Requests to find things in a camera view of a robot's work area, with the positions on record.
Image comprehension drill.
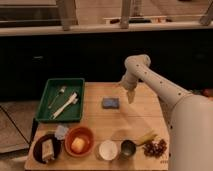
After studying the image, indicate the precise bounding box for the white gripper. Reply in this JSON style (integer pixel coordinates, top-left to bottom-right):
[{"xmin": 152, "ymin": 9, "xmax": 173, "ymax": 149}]
[{"xmin": 119, "ymin": 74, "xmax": 138, "ymax": 104}]

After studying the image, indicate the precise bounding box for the blue sponge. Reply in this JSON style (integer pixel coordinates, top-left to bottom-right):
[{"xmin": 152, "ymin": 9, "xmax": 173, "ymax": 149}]
[{"xmin": 102, "ymin": 98, "xmax": 119, "ymax": 109}]

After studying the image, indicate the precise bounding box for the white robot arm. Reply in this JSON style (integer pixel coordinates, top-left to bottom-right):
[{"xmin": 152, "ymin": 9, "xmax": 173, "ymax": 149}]
[{"xmin": 120, "ymin": 54, "xmax": 213, "ymax": 171}]

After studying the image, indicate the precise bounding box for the yellow sponge block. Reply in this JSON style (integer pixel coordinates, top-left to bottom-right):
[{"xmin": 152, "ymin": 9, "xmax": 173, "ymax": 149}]
[{"xmin": 71, "ymin": 137, "xmax": 85, "ymax": 153}]

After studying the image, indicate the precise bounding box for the yellow banana toy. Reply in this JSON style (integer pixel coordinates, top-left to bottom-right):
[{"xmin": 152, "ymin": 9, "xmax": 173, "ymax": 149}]
[{"xmin": 136, "ymin": 133, "xmax": 157, "ymax": 146}]

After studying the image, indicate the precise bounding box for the metal cup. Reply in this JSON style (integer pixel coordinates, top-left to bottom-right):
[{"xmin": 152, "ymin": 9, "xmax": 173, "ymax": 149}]
[{"xmin": 120, "ymin": 140, "xmax": 136, "ymax": 158}]

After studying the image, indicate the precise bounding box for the white cup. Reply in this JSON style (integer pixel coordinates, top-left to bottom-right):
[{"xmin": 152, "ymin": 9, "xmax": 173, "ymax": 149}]
[{"xmin": 98, "ymin": 140, "xmax": 118, "ymax": 161}]

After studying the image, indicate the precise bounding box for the red grape bunch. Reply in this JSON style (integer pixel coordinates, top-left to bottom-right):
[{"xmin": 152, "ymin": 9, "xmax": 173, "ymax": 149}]
[{"xmin": 143, "ymin": 139, "xmax": 167, "ymax": 158}]

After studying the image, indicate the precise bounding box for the orange bowl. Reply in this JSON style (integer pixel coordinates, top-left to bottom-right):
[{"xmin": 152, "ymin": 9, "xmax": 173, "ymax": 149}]
[{"xmin": 64, "ymin": 126, "xmax": 94, "ymax": 157}]

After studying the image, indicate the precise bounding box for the metal spoon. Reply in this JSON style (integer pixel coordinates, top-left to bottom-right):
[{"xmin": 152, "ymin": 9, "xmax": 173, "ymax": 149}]
[{"xmin": 48, "ymin": 86, "xmax": 66, "ymax": 109}]

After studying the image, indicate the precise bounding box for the green plastic tray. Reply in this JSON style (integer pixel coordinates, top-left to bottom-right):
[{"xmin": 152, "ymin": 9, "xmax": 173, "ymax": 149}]
[{"xmin": 35, "ymin": 78, "xmax": 85, "ymax": 123}]

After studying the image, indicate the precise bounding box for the crumpled clear plastic wrap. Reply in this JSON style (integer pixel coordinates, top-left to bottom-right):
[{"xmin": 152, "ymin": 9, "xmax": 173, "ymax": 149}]
[{"xmin": 54, "ymin": 125, "xmax": 68, "ymax": 140}]

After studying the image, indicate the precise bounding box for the tan wooden block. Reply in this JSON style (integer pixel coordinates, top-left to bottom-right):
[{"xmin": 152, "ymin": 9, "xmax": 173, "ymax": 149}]
[{"xmin": 42, "ymin": 139, "xmax": 54, "ymax": 163}]

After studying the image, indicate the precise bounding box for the dark brown plate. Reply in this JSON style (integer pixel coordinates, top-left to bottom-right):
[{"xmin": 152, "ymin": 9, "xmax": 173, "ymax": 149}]
[{"xmin": 33, "ymin": 134, "xmax": 61, "ymax": 164}]

